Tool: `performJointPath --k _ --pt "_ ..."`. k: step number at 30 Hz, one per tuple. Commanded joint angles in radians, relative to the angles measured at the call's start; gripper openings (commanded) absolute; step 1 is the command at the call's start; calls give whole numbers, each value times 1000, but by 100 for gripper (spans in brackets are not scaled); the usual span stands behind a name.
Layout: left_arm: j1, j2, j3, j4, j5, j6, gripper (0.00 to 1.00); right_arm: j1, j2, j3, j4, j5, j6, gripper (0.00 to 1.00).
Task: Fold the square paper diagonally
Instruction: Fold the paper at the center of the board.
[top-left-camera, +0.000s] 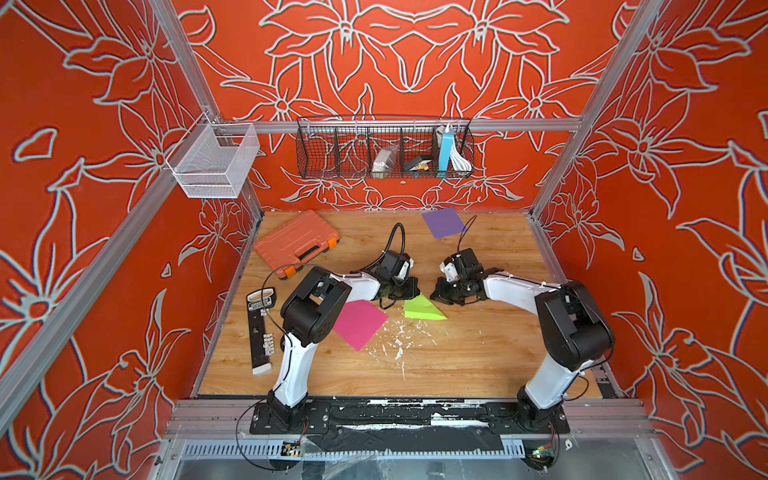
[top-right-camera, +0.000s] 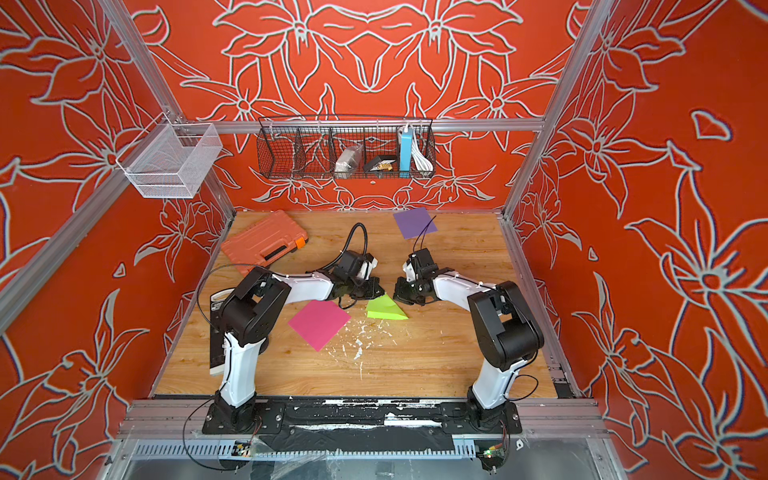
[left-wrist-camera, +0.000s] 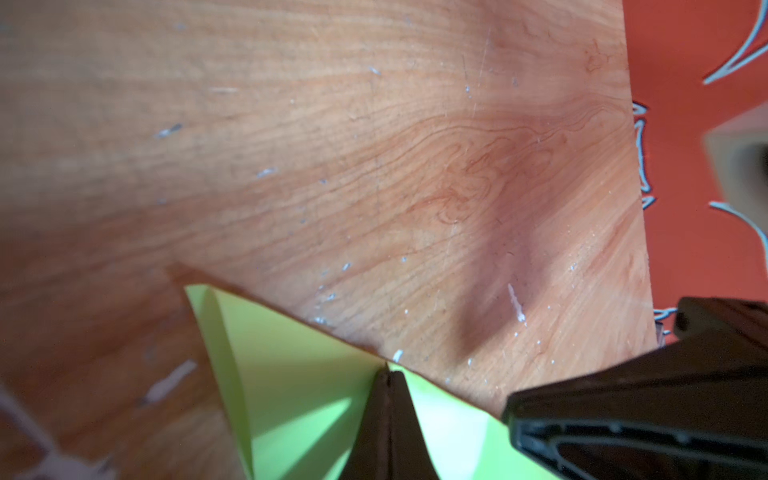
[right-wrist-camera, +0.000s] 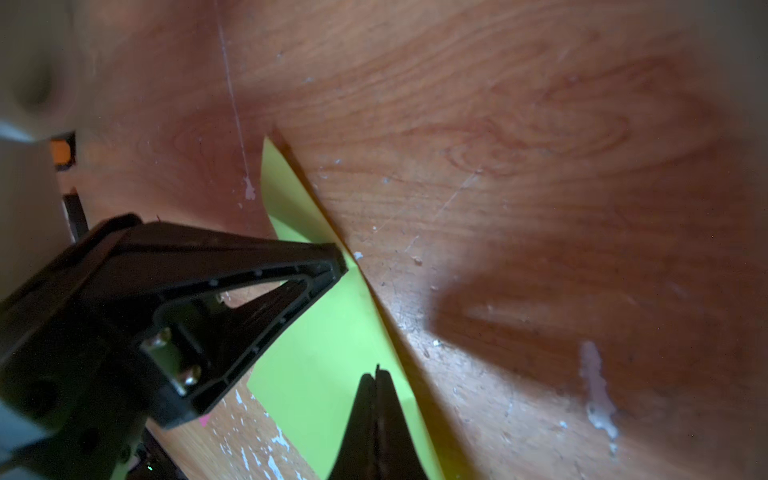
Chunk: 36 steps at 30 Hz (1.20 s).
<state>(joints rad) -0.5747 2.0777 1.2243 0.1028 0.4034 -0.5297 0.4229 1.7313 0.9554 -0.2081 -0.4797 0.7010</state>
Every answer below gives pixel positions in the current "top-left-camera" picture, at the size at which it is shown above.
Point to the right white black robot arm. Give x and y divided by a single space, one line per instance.
574 332

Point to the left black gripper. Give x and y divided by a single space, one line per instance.
411 286

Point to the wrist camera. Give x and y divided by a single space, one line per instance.
394 267
462 265

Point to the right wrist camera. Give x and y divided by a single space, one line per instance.
462 265

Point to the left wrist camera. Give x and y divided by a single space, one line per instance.
394 267

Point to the small black box in basket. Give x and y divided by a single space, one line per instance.
418 165

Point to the clear acrylic wall bin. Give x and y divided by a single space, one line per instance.
213 162

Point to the black wire wall basket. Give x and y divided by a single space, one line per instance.
344 147

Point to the lime green square paper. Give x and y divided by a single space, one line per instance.
421 308

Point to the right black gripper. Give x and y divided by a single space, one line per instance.
439 294

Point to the clear plastic bag in basket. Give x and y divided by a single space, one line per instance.
385 162

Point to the magenta square paper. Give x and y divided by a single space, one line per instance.
359 322

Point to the purple square paper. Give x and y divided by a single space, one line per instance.
443 223

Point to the black white bit holder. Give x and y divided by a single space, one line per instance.
262 347

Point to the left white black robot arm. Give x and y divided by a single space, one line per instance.
309 315

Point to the orange plastic tool case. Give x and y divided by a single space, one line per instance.
293 244

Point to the light blue box in basket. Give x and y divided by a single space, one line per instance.
446 141

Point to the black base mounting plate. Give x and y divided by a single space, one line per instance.
412 425

